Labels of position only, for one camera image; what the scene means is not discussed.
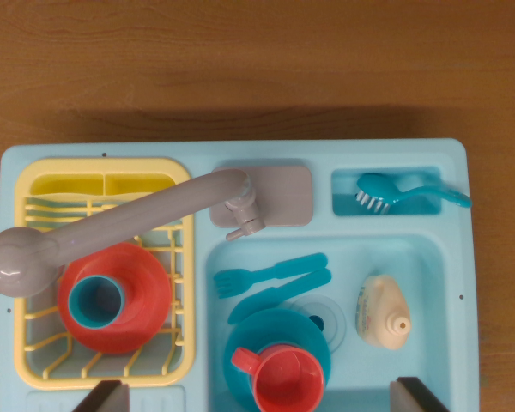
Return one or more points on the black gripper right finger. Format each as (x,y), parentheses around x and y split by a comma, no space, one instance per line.
(412,397)

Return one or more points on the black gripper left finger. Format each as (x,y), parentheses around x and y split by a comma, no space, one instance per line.
(107,399)

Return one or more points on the cream detergent bottle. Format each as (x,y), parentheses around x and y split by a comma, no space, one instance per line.
(386,309)

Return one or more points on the clear round sink drain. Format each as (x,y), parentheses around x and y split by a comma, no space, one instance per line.
(332,317)

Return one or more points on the light blue toy sink unit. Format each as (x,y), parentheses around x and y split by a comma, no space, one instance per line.
(197,163)

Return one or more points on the teal plastic cup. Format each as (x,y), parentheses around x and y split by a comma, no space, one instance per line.
(75,307)

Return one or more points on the red plastic plate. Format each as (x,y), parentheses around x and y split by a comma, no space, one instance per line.
(150,292)

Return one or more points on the teal plastic plate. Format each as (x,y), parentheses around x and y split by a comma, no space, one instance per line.
(283,326)

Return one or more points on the teal plastic knife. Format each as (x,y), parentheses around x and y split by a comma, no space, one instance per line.
(300,283)

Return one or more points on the teal plastic fork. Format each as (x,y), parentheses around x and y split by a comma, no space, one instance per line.
(292,265)

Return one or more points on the grey toy faucet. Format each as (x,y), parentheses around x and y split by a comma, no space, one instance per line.
(133,214)

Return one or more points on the teal dish brush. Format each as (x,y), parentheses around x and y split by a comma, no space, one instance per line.
(377,186)

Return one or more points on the yellow plastic dish rack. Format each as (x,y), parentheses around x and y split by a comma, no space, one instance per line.
(111,165)

